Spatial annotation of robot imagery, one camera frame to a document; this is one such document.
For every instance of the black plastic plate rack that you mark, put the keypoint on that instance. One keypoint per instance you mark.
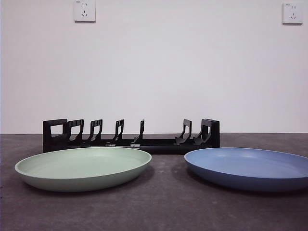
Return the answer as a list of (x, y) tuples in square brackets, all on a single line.
[(163, 148)]

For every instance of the white wall socket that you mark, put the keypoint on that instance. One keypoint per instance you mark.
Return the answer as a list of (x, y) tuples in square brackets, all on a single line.
[(292, 14), (84, 12)]

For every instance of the pale blue round plate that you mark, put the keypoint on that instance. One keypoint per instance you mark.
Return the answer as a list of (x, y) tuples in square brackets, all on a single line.
[(240, 168)]

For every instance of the pale green round plate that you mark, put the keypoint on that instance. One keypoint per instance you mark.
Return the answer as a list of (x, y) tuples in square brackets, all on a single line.
[(79, 166)]

